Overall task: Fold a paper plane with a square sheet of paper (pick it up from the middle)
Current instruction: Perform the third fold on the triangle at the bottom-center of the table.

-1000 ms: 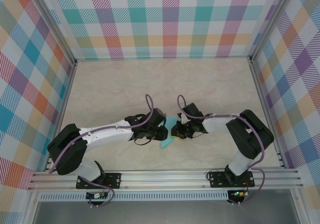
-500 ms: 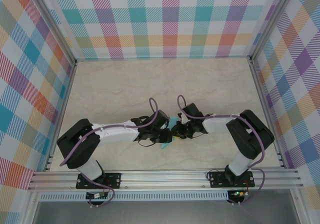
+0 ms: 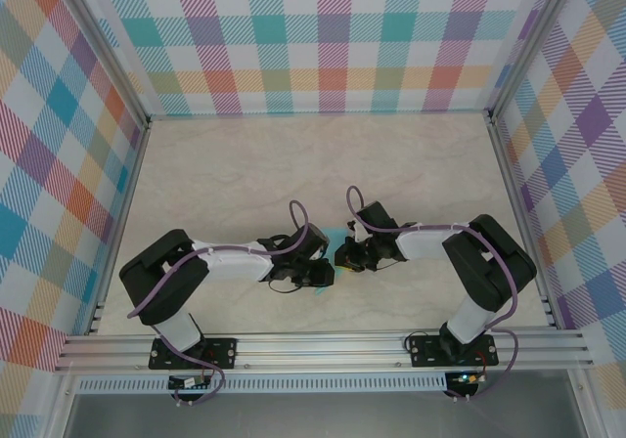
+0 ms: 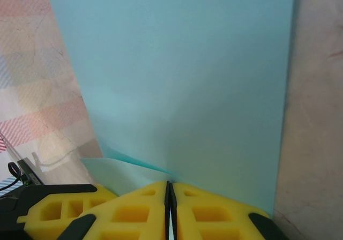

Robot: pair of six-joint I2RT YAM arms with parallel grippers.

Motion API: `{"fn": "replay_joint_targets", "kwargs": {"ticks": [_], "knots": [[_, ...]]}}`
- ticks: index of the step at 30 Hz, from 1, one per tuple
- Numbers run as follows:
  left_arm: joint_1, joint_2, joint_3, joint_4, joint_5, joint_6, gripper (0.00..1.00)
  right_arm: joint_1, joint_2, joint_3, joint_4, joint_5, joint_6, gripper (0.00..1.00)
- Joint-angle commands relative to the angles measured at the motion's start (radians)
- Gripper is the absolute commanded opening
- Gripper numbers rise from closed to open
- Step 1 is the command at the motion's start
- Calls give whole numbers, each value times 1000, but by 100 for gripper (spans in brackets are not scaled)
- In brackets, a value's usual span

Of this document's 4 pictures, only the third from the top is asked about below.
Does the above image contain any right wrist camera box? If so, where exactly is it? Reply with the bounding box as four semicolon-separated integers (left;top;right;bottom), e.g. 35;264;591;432
346;219;369;244

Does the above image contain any aluminium frame leg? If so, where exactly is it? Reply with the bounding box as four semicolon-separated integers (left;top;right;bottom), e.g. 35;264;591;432
568;370;597;438
44;372;77;438

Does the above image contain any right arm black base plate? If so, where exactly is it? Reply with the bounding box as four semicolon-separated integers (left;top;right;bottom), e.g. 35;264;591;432
408;334;500;369

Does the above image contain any grey metal panel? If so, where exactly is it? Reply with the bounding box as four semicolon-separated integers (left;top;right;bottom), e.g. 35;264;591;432
63;392;586;438

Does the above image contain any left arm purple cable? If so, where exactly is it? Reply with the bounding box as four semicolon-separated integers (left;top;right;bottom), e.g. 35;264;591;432
126;199;312;408

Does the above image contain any aluminium frame post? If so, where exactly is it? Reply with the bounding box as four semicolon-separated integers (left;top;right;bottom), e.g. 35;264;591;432
48;0;153;129
486;0;586;121

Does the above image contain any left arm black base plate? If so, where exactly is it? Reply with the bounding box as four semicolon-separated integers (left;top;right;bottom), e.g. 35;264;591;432
148;337;240;372

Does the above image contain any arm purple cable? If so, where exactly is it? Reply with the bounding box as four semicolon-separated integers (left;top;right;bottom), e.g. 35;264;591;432
126;199;312;408
345;185;520;403

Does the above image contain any aluminium side rail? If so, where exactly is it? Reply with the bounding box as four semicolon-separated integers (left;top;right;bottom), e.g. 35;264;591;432
85;117;153;336
488;117;562;329

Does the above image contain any teal paper sheet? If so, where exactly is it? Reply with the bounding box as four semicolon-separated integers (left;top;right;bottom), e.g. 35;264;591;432
312;226;353;297

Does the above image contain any perforated cable tray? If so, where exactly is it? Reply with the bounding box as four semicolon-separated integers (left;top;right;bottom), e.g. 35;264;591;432
75;376;449;395

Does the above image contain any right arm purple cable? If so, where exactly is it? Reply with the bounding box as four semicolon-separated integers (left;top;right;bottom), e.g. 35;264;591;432
345;185;520;403

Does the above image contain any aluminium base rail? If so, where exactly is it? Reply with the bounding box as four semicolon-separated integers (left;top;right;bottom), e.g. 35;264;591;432
52;327;597;374

